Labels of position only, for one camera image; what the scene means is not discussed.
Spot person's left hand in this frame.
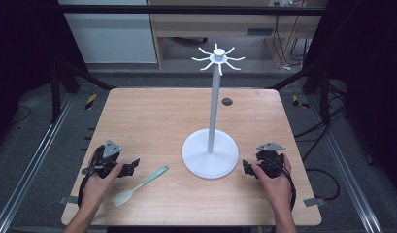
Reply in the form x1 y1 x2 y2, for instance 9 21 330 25
80 163 124 212

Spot aluminium floor rail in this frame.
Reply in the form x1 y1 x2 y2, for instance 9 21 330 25
307 95 385 233
0 93 75 233

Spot white spatula with teal handle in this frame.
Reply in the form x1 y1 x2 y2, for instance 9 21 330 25
111 165 171 208

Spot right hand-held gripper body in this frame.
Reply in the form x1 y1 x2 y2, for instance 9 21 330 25
254 141 287 179

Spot person's right hand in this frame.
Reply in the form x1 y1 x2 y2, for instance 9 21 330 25
250 154 293 214

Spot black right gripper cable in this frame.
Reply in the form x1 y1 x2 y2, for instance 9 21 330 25
281 163 298 212

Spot black hanging desk cables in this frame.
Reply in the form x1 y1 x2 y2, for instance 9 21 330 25
272 14 312 72

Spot black frame strut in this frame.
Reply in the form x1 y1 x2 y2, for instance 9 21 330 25
269 61 335 125
50 59 117 124

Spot black floor cable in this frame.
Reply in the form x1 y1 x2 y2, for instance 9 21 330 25
293 103 342 202

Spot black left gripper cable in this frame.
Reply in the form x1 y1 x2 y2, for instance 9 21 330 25
77 174 90 209

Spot wooden desk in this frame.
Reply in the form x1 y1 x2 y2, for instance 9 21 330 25
147 0 328 70

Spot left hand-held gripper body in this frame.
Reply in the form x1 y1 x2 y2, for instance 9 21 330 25
82 139 126 179

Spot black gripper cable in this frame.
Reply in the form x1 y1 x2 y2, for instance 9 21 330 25
77 174 90 209
281 163 298 212

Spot black horizontal frame bar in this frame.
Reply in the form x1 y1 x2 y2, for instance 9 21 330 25
58 4 327 16

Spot grey metal table bracket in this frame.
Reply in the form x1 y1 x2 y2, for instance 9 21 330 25
58 195 79 206
303 197 326 208

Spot white cabinet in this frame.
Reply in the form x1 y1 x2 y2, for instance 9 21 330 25
57 0 158 65

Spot yellow black striped tape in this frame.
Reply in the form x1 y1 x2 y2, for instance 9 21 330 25
84 93 99 111
291 94 311 110

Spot white hook stand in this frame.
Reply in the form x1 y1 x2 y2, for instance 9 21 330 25
181 42 247 181

